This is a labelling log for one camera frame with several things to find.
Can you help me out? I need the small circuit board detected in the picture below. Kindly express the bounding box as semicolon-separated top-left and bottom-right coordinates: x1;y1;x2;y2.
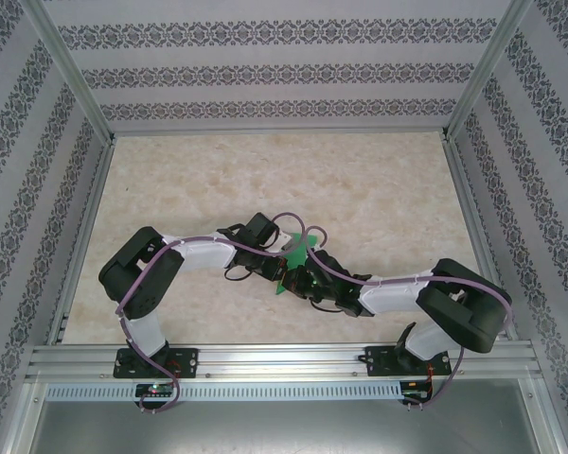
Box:
135;383;174;397
401;380;432;403

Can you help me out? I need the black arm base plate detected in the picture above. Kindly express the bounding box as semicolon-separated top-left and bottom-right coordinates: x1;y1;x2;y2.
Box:
364;344;453;378
113;347;200;379

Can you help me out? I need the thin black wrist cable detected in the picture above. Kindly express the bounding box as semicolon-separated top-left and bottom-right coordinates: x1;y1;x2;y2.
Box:
311;298;345;314
223;265;256;282

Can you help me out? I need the grey sheet metal tray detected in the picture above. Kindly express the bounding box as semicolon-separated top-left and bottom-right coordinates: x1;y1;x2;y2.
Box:
21;380;567;454

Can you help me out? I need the green square paper sheet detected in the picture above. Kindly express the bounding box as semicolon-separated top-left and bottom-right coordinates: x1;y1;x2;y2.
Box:
275;234;322;296

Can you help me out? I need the aluminium frame post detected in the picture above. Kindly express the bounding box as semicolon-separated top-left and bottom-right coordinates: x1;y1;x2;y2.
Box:
21;0;117;143
442;0;536;141

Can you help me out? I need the slotted grey cable duct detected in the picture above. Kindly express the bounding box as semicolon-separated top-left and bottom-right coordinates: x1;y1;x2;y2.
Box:
44;381;403;402

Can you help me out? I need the aluminium table side rail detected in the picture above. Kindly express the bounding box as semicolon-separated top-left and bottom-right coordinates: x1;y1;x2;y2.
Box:
44;136;119;345
442;136;520;341

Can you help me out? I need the aluminium mounting rail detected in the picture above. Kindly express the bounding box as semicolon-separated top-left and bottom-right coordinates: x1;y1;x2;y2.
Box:
26;342;539;382

